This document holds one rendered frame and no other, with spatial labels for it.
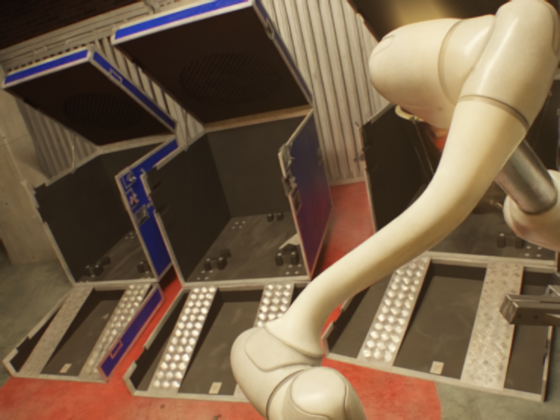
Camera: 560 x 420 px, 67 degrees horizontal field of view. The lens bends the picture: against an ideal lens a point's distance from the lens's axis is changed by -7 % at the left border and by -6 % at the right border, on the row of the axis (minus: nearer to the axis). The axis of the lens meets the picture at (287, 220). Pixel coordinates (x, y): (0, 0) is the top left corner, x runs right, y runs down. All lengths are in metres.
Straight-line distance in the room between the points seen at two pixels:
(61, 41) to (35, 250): 2.13
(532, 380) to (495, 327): 0.31
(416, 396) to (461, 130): 1.67
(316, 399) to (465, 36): 0.51
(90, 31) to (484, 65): 4.54
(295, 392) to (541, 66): 0.51
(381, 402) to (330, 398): 1.59
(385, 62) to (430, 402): 1.64
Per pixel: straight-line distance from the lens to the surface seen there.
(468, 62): 0.65
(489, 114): 0.60
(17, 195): 4.77
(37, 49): 5.34
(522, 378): 2.21
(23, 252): 5.11
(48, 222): 3.56
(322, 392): 0.56
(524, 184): 1.01
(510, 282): 2.54
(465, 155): 0.59
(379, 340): 2.36
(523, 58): 0.63
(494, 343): 2.30
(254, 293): 2.84
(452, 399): 2.14
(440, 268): 2.76
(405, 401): 2.14
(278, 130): 3.38
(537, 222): 1.13
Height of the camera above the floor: 1.61
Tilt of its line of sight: 24 degrees down
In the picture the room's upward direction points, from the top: 14 degrees counter-clockwise
